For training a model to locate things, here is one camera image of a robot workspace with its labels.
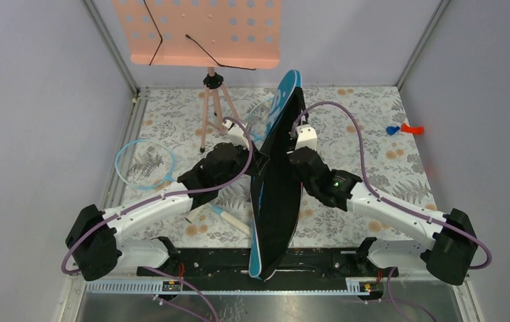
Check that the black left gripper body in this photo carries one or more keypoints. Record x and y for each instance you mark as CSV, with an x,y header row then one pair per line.
x,y
241,159

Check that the blue clip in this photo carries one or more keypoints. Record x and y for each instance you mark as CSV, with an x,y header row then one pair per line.
x,y
392,130

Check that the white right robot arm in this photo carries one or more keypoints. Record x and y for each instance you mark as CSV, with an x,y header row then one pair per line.
x,y
442,243

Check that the pink tripod stand legs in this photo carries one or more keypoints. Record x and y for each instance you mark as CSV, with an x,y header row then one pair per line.
x,y
214,85

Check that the blue sport racket bag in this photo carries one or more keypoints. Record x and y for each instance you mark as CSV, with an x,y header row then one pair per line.
x,y
276,192

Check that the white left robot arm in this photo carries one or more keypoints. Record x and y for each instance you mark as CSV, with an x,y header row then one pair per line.
x,y
101,241

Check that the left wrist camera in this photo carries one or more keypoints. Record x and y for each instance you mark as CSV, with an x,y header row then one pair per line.
x,y
235,133

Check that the pink perforated music stand desk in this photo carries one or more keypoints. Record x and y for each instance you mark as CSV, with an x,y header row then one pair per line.
x,y
232,34

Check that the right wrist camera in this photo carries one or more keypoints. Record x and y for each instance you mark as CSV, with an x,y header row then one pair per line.
x,y
306,137

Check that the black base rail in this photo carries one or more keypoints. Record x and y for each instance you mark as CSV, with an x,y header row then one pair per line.
x,y
301,269

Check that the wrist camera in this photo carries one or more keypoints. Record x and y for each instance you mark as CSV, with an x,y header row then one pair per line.
x,y
306,137
235,133

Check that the orange clip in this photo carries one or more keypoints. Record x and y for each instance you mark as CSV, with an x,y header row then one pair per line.
x,y
412,130

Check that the light blue racket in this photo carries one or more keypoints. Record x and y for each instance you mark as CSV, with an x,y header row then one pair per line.
x,y
259,117
147,166

